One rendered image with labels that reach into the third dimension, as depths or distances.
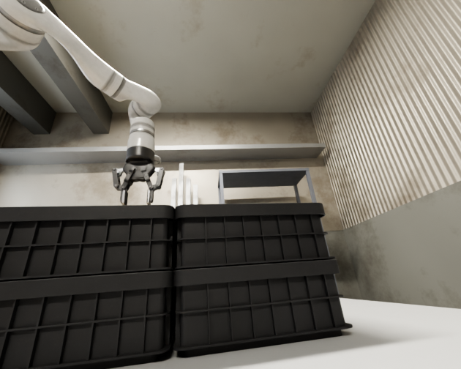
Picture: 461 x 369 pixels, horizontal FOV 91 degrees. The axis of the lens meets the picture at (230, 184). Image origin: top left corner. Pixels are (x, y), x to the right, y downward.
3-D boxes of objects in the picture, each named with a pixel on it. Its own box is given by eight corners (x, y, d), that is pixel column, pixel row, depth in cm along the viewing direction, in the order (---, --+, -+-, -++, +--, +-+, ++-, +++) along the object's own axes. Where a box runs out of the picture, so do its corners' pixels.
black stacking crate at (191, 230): (341, 264, 41) (325, 205, 46) (173, 277, 35) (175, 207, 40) (269, 275, 77) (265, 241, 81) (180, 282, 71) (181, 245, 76)
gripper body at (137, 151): (121, 143, 61) (117, 175, 57) (154, 143, 62) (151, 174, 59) (129, 157, 68) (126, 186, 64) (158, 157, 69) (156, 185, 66)
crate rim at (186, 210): (329, 213, 45) (326, 202, 46) (174, 217, 39) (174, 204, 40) (265, 246, 81) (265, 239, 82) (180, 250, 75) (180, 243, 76)
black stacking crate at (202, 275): (361, 336, 36) (341, 258, 41) (170, 363, 31) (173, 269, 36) (274, 312, 72) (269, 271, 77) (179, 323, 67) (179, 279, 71)
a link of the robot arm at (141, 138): (161, 165, 72) (162, 148, 75) (154, 146, 62) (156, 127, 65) (131, 165, 71) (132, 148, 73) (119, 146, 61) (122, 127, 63)
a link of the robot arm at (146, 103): (162, 113, 69) (120, 82, 60) (145, 125, 74) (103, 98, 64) (165, 97, 73) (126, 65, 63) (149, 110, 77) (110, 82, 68)
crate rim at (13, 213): (173, 217, 39) (174, 204, 40) (-34, 222, 33) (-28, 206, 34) (180, 250, 75) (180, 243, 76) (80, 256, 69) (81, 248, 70)
